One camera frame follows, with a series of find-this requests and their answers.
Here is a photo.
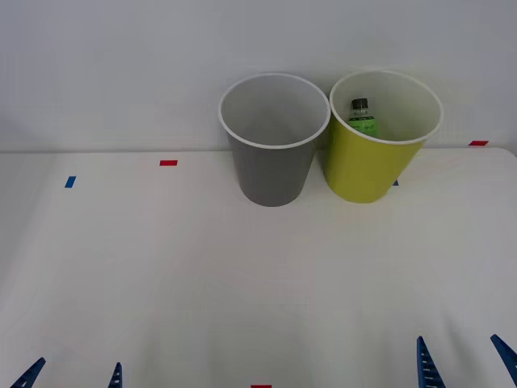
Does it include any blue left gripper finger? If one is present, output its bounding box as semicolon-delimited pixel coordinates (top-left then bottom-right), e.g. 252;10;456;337
9;356;47;388
107;361;124;388

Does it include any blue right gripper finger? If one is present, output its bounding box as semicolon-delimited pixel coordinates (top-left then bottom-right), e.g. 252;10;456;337
490;333;517;386
415;335;446;388

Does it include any green plastic bottle black cap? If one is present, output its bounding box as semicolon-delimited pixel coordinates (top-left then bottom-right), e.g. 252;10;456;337
347;97;379;139

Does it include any yellow-green plastic waste bin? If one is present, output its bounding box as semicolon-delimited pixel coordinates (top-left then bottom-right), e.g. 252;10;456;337
322;69;444;205

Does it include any grey plastic waste bin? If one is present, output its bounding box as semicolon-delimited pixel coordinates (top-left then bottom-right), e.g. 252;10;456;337
218;72;332;208

